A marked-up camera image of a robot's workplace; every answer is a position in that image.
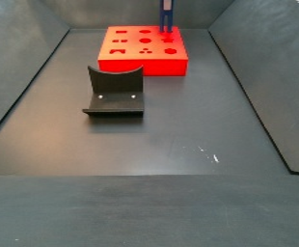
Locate blue square-circle peg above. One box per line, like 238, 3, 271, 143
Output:
160, 0, 173, 33

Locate red shape-sorting block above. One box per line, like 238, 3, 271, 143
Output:
97, 26, 188, 76

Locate black curved holder bracket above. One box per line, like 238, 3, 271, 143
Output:
83, 67, 144, 116

